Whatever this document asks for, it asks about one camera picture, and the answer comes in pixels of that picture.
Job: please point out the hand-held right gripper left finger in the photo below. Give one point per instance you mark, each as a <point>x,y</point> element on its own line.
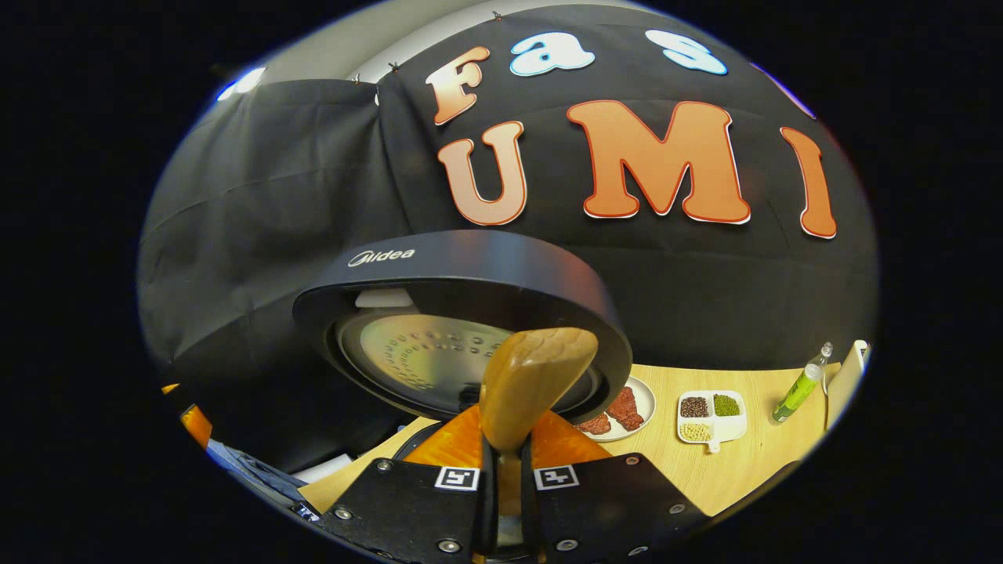
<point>487,509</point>

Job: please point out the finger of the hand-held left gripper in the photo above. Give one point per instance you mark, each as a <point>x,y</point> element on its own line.
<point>196,424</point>

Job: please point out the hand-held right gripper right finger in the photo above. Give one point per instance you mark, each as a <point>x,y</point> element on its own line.
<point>529,509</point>

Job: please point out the wooden spoon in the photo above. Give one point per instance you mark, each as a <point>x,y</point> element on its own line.
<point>525,384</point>

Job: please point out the black and silver rice cooker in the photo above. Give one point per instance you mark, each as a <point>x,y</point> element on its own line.
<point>470,274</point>

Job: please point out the blue cloth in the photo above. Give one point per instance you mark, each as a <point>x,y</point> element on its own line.
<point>251,462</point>

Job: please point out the red meat piece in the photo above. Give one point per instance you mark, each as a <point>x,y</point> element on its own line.
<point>625,407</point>
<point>595,424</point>

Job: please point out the white box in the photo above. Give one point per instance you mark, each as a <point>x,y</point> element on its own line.
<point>325,470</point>

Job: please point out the round white plate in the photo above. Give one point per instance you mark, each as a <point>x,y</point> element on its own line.
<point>646,403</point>

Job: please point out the black backdrop cloth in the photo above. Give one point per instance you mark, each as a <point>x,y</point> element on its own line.
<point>258,235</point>

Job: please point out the white divided bean dish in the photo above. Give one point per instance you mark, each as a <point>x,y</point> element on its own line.
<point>733,427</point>

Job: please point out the green drink bottle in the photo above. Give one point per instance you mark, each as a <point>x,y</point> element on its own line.
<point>795,392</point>

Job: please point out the white toaster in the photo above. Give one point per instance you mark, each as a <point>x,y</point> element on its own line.
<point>846,384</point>

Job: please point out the ceiling light panel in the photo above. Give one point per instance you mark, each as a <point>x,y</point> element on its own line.
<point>239,82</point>

